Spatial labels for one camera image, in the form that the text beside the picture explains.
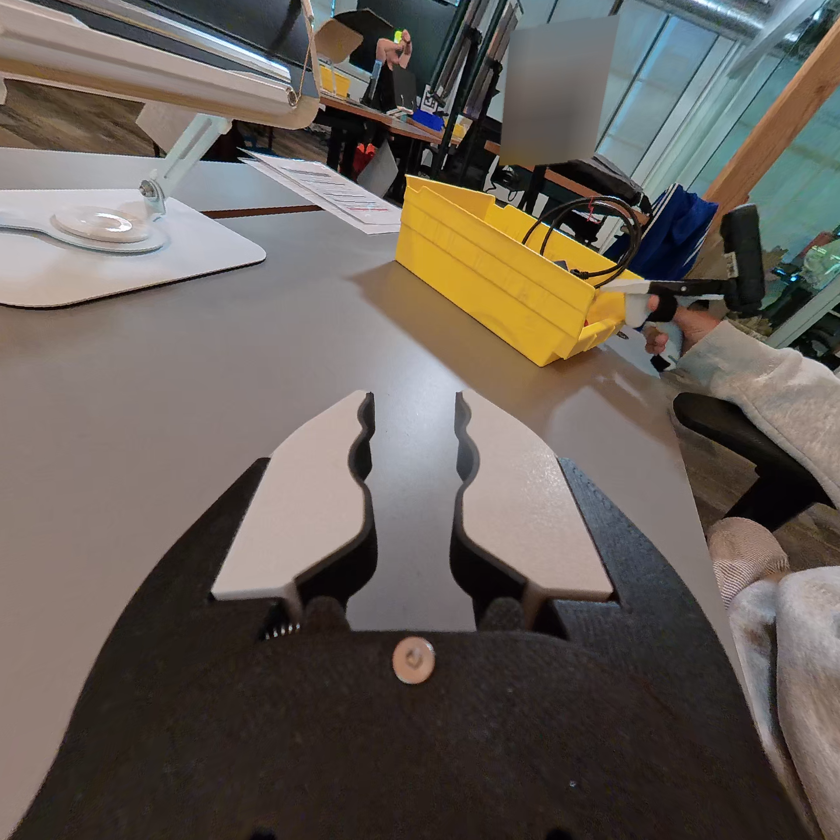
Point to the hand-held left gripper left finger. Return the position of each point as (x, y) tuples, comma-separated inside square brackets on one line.
[(295, 518)]

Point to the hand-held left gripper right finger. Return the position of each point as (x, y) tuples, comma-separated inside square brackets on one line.
[(531, 518)]

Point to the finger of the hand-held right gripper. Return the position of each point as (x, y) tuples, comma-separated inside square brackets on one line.
[(623, 286)]

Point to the large yellow plastic bin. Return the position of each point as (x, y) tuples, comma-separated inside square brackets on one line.
[(499, 275)]

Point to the person's right forearm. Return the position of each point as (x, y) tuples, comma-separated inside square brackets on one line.
[(774, 394)]

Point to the person's right hand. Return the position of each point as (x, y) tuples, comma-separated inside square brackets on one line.
[(695, 328)]

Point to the blue striped jacket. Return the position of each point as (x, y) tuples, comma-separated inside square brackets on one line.
[(679, 229)]

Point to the red twist tie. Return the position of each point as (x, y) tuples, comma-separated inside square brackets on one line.
[(594, 211)]

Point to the wooden beam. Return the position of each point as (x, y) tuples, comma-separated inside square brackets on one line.
[(774, 118)]

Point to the black chair armrest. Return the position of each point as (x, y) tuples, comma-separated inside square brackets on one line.
[(754, 446)]

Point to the white flat slab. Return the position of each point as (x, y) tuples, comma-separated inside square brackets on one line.
[(131, 262)]

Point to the white printed paper sheet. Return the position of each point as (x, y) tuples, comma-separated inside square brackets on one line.
[(328, 190)]

